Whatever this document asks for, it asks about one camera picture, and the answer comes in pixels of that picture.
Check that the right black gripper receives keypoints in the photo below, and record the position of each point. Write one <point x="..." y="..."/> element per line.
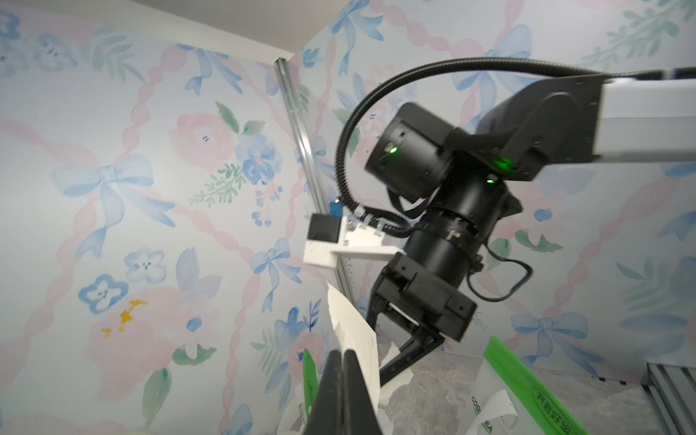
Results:
<point x="428" y="301"/>

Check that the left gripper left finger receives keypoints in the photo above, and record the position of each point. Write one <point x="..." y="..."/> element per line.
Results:
<point x="326" y="417"/>

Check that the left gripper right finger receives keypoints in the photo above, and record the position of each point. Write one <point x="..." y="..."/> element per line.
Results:
<point x="358" y="415"/>

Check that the green white paper bag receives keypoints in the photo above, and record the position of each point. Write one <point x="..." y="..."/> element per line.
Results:
<point x="310" y="382"/>
<point x="507" y="398"/>

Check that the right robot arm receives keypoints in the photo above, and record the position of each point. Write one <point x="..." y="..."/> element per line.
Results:
<point x="449" y="188"/>

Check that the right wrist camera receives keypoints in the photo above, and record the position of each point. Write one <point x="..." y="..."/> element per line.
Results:
<point x="331" y="238"/>

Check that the right aluminium corner post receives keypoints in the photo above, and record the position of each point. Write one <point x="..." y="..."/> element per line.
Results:
<point x="301" y="135"/>

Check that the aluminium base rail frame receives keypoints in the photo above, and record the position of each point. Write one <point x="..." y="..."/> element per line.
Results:
<point x="670" y="393"/>

